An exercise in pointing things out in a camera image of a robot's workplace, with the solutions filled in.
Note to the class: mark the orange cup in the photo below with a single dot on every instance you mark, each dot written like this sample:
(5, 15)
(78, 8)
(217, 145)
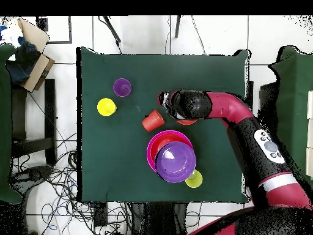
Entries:
(152, 121)

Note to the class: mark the large orange bowl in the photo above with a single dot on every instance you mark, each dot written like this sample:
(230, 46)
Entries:
(159, 143)

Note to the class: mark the large pink bowl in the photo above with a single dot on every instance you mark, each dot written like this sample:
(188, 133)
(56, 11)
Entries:
(148, 151)

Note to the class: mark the small orange bowl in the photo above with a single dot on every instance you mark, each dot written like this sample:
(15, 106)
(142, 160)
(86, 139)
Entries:
(187, 122)

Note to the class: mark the purple bowl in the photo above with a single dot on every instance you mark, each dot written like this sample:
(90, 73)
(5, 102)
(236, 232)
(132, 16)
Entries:
(176, 162)

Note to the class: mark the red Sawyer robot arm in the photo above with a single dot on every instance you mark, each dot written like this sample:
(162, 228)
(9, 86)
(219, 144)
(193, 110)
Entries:
(232, 107)

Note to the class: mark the purple cup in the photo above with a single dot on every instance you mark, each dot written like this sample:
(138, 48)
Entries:
(122, 87)

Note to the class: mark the dark green tablecloth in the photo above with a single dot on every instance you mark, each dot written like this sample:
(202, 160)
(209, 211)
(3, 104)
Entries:
(110, 159)

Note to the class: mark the bright yellow cup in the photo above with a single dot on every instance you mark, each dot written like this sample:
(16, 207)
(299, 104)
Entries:
(106, 107)

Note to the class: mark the pale yellow cup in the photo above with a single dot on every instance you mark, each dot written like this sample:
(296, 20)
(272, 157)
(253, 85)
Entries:
(196, 182)

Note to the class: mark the black tripod leg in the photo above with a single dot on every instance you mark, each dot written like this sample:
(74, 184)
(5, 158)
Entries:
(112, 29)
(177, 27)

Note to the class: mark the black stool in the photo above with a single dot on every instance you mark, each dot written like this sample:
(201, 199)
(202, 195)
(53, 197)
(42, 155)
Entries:
(50, 110)

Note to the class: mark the black box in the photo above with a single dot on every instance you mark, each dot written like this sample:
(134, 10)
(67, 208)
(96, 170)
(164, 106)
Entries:
(269, 102)

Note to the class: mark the cardboard box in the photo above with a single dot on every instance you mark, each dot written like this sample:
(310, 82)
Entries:
(36, 71)

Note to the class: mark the green-covered side table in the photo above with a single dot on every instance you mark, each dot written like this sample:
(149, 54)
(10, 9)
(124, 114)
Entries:
(293, 85)
(5, 122)

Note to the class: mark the dark blue cloth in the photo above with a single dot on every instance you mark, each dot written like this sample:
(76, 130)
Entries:
(22, 63)

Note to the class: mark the white box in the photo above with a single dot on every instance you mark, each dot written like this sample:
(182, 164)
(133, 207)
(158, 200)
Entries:
(310, 105)
(310, 133)

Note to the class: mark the black pedestal foot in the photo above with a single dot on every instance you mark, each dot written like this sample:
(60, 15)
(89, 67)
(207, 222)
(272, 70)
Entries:
(34, 173)

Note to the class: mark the black square frame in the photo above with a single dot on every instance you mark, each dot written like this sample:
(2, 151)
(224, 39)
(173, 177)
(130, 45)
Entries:
(70, 31)

